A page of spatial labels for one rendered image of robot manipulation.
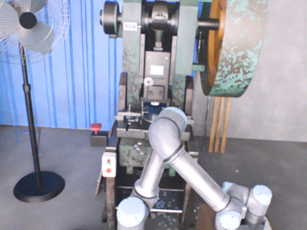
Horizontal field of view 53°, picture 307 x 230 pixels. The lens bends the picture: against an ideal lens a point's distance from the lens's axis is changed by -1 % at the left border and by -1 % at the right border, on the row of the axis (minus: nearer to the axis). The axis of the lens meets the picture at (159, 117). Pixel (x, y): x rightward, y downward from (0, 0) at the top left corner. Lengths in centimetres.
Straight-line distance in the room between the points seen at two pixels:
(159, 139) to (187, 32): 78
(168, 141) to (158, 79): 78
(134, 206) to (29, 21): 121
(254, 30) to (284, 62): 183
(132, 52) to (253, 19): 66
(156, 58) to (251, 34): 58
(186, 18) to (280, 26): 162
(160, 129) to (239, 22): 63
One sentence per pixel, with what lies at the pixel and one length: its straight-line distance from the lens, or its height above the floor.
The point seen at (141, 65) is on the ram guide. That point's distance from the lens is 177.
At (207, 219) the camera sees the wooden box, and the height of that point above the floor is 35.
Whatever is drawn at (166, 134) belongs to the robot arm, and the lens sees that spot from 110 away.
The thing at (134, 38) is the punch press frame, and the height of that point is 125.
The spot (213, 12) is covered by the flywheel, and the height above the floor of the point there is 137.
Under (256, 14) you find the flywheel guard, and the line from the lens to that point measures 149.
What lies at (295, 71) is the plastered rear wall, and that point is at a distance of 336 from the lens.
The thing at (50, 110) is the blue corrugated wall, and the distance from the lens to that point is 339.
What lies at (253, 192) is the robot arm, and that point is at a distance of 131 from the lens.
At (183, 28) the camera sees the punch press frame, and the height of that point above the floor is 132.
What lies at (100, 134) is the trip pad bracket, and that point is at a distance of 183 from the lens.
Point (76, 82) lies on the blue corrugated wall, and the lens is 322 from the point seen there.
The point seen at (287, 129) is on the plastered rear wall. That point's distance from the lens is 359.
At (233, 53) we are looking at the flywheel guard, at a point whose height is 126.
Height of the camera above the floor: 157
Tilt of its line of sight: 25 degrees down
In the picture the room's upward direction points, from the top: 4 degrees clockwise
